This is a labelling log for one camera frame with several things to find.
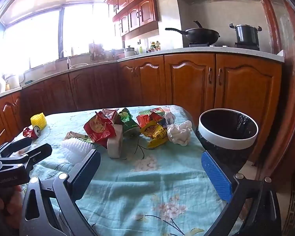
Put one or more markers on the wooden wall cabinets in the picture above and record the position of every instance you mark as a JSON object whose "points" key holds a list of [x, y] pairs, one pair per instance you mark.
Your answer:
{"points": [[137, 12]]}

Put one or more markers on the white tissue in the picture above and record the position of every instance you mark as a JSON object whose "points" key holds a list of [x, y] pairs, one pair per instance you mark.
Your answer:
{"points": [[179, 132]]}

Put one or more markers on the crushed red drink can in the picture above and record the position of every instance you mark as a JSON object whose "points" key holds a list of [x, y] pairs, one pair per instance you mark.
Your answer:
{"points": [[30, 132]]}

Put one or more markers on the white container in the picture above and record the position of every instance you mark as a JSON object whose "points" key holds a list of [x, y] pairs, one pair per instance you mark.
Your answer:
{"points": [[12, 81]]}

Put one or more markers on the floral light blue tablecloth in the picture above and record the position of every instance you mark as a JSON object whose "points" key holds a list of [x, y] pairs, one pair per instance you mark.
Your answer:
{"points": [[137, 189]]}

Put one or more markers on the gas stove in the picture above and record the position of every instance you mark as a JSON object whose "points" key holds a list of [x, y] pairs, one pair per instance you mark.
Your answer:
{"points": [[245, 46]]}

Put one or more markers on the black bin with white rim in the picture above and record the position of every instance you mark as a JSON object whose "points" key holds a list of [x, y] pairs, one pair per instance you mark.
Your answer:
{"points": [[223, 143]]}

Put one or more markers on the dish rack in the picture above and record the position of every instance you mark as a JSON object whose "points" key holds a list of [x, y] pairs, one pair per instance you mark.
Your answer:
{"points": [[98, 51]]}

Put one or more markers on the tan snack wrapper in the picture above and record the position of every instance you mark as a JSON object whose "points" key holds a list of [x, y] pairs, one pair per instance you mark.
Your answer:
{"points": [[76, 135]]}

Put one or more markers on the yellow foam fruit net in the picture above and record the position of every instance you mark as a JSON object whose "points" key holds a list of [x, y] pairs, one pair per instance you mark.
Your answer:
{"points": [[38, 121]]}

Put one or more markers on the yellow snack bag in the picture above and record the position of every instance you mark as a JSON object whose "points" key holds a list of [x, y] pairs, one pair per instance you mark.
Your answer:
{"points": [[153, 132]]}

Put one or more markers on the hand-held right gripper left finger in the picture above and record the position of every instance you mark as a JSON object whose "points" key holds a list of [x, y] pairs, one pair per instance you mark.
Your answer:
{"points": [[87, 174]]}

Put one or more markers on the cluster of condiment jars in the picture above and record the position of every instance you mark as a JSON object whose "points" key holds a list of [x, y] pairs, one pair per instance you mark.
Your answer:
{"points": [[154, 46]]}

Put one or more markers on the white foam fruit net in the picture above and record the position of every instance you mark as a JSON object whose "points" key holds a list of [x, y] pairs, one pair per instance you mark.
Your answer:
{"points": [[76, 150]]}

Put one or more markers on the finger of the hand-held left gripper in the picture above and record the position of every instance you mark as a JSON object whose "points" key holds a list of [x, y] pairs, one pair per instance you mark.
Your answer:
{"points": [[34, 154], [12, 147]]}

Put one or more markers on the black wok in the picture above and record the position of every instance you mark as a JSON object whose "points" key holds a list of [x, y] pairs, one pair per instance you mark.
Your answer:
{"points": [[201, 35]]}

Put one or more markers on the white foam block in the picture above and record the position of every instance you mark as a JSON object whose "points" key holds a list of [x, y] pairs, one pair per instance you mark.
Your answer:
{"points": [[115, 142]]}

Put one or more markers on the wooden door frame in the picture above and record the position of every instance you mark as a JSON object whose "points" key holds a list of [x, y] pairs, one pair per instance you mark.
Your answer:
{"points": [[280, 78]]}

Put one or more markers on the white lidded pot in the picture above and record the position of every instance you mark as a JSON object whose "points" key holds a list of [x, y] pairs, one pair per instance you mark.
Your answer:
{"points": [[130, 52]]}

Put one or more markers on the green snack bag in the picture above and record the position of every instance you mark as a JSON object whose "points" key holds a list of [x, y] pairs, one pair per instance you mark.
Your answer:
{"points": [[129, 125]]}

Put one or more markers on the wooden base cabinets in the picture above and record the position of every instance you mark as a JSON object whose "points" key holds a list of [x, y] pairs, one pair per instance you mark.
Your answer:
{"points": [[191, 78]]}

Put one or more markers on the person's left hand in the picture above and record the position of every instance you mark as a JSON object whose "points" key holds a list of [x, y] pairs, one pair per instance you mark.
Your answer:
{"points": [[13, 201]]}

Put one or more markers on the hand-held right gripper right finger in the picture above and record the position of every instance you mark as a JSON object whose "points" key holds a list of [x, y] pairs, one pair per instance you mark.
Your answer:
{"points": [[215, 174]]}

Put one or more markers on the red snack bag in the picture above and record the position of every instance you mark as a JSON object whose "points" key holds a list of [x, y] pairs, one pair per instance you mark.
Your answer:
{"points": [[98, 127]]}

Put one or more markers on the kitchen window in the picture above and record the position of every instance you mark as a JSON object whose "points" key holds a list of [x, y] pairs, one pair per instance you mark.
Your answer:
{"points": [[44, 36]]}

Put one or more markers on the green juice carton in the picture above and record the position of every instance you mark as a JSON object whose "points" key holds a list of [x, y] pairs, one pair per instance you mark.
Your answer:
{"points": [[159, 110]]}

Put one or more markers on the small red carton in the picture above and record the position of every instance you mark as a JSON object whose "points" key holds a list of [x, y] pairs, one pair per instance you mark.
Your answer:
{"points": [[111, 115]]}

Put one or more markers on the orange snack bag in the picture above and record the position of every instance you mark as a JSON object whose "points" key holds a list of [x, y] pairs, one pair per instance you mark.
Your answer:
{"points": [[145, 120]]}

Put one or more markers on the dark cooking pot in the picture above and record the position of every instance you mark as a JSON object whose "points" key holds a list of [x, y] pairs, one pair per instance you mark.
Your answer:
{"points": [[245, 35]]}

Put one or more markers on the kitchen faucet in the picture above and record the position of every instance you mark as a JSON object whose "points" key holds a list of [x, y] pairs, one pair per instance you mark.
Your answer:
{"points": [[68, 64]]}

